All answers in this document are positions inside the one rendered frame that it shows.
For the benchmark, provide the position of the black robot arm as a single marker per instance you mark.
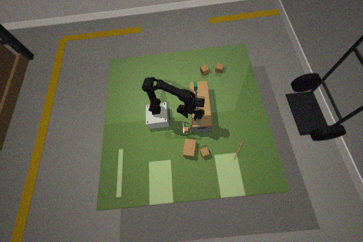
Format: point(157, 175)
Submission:
point(183, 94)

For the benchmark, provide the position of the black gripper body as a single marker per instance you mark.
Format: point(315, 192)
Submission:
point(198, 114)

